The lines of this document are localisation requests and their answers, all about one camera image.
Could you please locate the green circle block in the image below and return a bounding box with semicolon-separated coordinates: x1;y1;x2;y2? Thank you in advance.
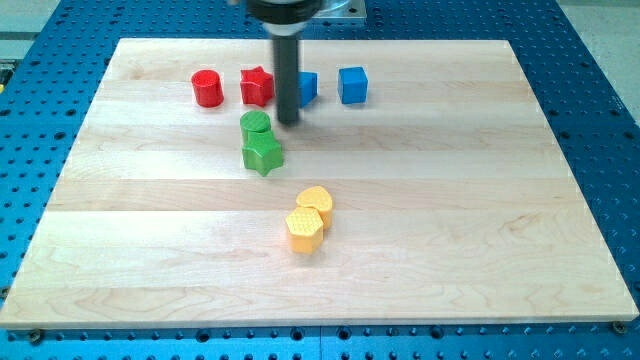
240;110;271;143

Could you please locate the black robot arm end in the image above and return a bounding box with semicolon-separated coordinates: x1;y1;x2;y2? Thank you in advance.
246;0;322;37

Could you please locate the green star block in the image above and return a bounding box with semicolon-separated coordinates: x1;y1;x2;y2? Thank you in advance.
242;130;284;176

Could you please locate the red star block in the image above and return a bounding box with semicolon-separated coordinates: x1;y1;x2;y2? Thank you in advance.
240;66;274;107

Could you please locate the yellow heart block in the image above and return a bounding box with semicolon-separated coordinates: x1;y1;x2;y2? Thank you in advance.
296;186;334;229

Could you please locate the yellow hexagon block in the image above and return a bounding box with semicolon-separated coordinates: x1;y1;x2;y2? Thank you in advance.
285;207;324;255

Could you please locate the blue triangle block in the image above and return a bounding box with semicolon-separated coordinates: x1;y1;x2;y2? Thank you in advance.
299;72;318;108

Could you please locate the blue cube block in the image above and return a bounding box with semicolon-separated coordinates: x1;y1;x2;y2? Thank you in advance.
337;66;368;105

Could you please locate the light wooden board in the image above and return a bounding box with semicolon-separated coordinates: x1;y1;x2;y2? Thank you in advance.
1;38;638;330

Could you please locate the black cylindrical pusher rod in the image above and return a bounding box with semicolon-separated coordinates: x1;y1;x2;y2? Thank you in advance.
272;33;299;126

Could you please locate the red cylinder block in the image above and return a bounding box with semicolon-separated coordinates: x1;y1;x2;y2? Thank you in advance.
191;69;224;108

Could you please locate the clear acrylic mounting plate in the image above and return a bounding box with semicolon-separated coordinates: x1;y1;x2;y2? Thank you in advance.
313;0;367;21

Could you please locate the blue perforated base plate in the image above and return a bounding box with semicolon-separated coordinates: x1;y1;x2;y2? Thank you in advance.
1;1;639;359

